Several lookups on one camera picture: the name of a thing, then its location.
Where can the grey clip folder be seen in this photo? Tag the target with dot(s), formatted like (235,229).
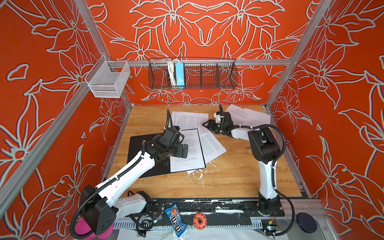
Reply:
(155,150)

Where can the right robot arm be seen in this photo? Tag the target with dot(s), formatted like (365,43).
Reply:
(268,144)

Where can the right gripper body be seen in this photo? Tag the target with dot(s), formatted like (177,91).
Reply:
(215,127)

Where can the red toy wheel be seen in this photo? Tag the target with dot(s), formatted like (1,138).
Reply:
(200,221)

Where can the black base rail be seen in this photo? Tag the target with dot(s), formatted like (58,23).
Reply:
(189,206)

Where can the clear plastic bin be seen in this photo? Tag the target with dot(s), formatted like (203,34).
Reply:
(107,79)

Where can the blue white box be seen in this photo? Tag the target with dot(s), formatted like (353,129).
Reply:
(180,74)

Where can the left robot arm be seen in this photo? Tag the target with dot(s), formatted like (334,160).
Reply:
(101,205)

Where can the paper sheet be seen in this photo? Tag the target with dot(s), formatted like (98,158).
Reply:
(187,121)
(247,117)
(195,158)
(211,147)

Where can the black wire basket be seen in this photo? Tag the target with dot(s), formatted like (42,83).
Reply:
(200,73)

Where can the dark round disc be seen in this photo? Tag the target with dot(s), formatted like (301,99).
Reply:
(306,223)

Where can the blue candy bag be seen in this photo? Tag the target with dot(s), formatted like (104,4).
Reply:
(175,218)

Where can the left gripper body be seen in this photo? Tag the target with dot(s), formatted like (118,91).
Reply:
(177,150)

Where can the paper sheet under folder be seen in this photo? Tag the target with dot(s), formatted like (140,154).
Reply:
(187,121)

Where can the pink dumbbell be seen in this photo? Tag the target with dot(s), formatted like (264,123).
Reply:
(82,228)

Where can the small green circuit board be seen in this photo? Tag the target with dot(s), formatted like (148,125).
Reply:
(270,226)

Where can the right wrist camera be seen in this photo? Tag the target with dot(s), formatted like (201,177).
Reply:
(223,120)

